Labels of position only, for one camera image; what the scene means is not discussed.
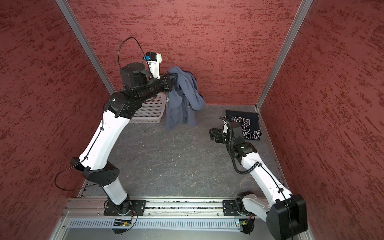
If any grey-blue tank top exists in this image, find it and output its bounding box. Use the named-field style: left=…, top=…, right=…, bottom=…
left=166, top=66, right=206, bottom=130

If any navy tank top red trim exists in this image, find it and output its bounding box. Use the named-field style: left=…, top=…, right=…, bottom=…
left=226, top=110, right=262, bottom=141

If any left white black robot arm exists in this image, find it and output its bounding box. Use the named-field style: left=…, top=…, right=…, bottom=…
left=71, top=63, right=178, bottom=216

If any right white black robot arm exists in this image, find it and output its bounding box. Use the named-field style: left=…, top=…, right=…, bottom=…
left=209, top=122, right=308, bottom=240

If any white plastic laundry basket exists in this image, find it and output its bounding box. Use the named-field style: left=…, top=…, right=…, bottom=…
left=130, top=93, right=167, bottom=124

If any left corner aluminium profile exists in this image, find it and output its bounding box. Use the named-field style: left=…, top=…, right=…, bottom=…
left=55, top=0, right=116, bottom=95

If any corner aluminium profile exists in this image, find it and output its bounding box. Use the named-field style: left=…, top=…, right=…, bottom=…
left=55, top=0, right=116, bottom=95
left=255, top=0, right=313, bottom=114

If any right corner aluminium profile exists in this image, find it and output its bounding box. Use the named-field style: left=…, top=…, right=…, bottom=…
left=255, top=0, right=313, bottom=114

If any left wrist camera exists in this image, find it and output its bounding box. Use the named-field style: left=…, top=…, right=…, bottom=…
left=146, top=52, right=162, bottom=79

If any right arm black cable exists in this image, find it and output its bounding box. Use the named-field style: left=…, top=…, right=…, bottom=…
left=218, top=116, right=263, bottom=175

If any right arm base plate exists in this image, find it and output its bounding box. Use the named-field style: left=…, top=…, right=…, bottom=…
left=222, top=199, right=264, bottom=217

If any white slotted cable duct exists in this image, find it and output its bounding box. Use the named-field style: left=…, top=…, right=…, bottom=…
left=67, top=218, right=240, bottom=232

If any right circuit board with wires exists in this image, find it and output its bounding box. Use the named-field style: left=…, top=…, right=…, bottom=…
left=237, top=219, right=255, bottom=235

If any circuit board with wires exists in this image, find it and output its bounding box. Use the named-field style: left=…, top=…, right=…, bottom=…
left=112, top=219, right=134, bottom=235
left=237, top=219, right=255, bottom=235

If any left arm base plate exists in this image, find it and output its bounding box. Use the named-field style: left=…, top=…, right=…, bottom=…
left=104, top=200, right=147, bottom=217

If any left circuit board with wires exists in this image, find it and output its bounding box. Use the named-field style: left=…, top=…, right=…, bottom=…
left=112, top=219, right=134, bottom=235

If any aluminium front rail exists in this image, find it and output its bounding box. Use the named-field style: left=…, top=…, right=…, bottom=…
left=61, top=197, right=305, bottom=218

